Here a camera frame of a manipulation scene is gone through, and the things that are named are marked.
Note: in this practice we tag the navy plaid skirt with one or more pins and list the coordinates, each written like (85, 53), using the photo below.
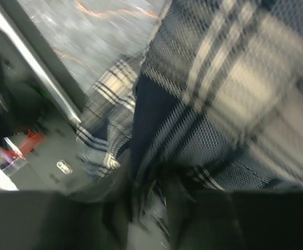
(217, 92)

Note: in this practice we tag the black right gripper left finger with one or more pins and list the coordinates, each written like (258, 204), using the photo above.
(47, 220)

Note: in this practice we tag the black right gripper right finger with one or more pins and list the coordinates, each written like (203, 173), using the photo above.
(210, 219)

